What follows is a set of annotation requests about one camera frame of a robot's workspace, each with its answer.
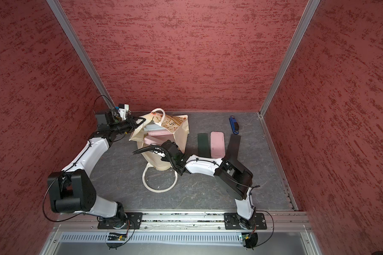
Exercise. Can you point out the aluminium front rail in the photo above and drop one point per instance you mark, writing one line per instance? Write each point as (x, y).
(194, 221)

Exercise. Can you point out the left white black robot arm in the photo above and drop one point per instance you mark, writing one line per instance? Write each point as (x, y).
(70, 191)

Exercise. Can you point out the dark grey pencil case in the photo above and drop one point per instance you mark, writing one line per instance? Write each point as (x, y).
(233, 147)

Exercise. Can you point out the blue stapler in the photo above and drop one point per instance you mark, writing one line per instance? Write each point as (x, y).
(234, 125)

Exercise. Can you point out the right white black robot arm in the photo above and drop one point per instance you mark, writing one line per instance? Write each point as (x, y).
(229, 172)

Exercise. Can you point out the pink pencil case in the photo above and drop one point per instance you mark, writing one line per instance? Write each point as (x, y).
(158, 140)
(158, 133)
(217, 144)

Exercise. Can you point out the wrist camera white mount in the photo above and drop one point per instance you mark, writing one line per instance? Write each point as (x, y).
(158, 153)
(123, 110)

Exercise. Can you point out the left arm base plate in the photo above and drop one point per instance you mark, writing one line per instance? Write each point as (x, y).
(130, 220)

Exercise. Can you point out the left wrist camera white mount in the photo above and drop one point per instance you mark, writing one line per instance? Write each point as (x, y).
(123, 110)

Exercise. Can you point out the clear plastic pencil case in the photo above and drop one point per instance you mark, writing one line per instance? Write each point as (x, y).
(152, 127)

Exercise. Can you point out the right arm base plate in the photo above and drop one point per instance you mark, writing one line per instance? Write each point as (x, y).
(233, 221)

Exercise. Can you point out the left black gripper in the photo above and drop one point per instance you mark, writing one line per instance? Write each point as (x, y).
(132, 122)

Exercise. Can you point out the green pencil case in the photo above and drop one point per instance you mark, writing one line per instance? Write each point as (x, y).
(203, 145)

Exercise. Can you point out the cream floral canvas tote bag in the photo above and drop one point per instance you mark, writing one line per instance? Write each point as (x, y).
(174, 150)

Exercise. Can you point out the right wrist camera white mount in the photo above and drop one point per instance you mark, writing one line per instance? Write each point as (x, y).
(158, 153)

